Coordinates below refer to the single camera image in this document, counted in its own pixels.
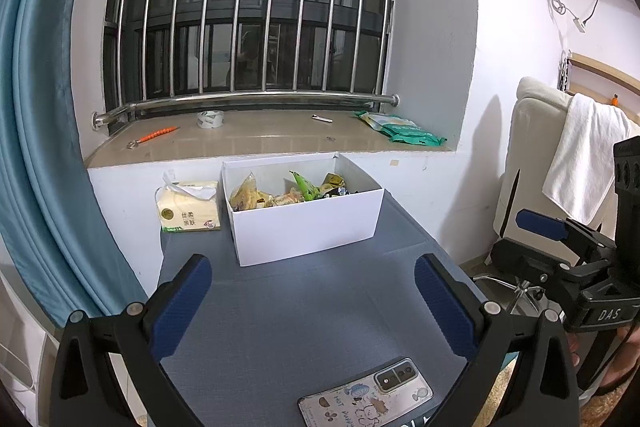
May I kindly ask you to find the beige chair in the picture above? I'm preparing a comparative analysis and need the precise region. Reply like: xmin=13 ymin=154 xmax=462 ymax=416
xmin=472 ymin=76 xmax=640 ymax=314

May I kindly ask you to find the yellow tissue pack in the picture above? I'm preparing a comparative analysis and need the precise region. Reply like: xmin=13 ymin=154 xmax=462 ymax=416
xmin=155 ymin=180 xmax=222 ymax=233

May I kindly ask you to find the pale green flat packet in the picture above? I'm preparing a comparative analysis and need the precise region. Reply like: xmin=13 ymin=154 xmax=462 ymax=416
xmin=354 ymin=110 xmax=416 ymax=130

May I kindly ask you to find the person's right hand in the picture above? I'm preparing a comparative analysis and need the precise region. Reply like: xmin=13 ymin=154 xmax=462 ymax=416
xmin=570 ymin=325 xmax=640 ymax=386

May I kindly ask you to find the orange handled tool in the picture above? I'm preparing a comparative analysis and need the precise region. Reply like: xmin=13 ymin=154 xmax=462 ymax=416
xmin=127 ymin=126 xmax=180 ymax=148

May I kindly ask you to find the smartphone with cartoon case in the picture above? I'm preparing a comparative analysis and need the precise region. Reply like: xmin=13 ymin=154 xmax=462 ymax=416
xmin=298 ymin=358 xmax=434 ymax=427

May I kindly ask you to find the steel window guard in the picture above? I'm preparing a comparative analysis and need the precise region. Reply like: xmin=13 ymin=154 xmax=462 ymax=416
xmin=91 ymin=0 xmax=415 ymax=130

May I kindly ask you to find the white towel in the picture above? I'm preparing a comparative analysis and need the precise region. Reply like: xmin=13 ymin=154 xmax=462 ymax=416
xmin=542 ymin=92 xmax=640 ymax=225

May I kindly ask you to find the clear tape roll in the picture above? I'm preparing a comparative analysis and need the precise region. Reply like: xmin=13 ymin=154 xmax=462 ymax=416
xmin=196 ymin=110 xmax=225 ymax=129

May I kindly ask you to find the white cardboard box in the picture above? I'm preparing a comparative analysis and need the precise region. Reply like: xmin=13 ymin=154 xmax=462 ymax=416
xmin=221 ymin=152 xmax=385 ymax=267

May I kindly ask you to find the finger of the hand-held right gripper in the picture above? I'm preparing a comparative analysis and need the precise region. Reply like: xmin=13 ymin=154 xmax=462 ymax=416
xmin=491 ymin=237 xmax=607 ymax=324
xmin=515 ymin=208 xmax=619 ymax=266

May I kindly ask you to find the tan snack packet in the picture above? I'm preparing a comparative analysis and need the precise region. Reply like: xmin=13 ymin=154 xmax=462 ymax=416
xmin=229 ymin=172 xmax=262 ymax=211

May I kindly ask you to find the stone windowsill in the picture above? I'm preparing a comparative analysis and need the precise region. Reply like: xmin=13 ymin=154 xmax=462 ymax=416
xmin=87 ymin=112 xmax=458 ymax=169

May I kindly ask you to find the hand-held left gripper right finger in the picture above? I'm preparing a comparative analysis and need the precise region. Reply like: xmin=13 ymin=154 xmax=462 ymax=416
xmin=414 ymin=253 xmax=581 ymax=427

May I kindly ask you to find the blue curtain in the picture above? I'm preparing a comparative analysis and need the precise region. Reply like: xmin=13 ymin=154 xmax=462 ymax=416
xmin=0 ymin=0 xmax=151 ymax=315

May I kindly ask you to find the black yellow snack packet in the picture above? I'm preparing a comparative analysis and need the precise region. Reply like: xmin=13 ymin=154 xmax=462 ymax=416
xmin=320 ymin=173 xmax=362 ymax=198

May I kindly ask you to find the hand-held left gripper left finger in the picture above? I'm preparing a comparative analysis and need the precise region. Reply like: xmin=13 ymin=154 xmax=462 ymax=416
xmin=50 ymin=253 xmax=214 ymax=427

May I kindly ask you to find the green snack packet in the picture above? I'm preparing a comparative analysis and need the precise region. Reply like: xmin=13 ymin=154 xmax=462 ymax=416
xmin=291 ymin=170 xmax=323 ymax=202

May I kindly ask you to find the green wipes pack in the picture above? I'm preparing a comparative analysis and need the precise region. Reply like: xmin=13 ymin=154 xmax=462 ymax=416
xmin=385 ymin=120 xmax=447 ymax=147

